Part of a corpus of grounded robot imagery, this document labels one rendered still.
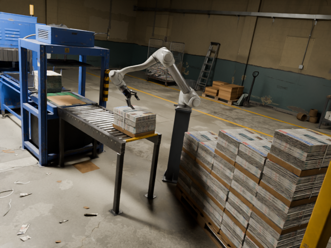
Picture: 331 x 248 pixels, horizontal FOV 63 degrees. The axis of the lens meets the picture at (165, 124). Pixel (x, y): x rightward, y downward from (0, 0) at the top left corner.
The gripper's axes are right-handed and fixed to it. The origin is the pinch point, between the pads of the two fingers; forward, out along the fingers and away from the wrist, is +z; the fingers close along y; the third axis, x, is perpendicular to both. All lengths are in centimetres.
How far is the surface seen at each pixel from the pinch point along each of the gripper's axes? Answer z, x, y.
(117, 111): -5.6, 14.6, 13.7
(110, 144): 21.5, 32.3, 31.4
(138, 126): 24.8, 11.1, 6.2
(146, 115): 19.3, 0.8, -2.0
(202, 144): 73, -34, -6
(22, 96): -140, 52, 106
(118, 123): 2.1, 13.7, 24.0
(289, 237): 180, -8, -29
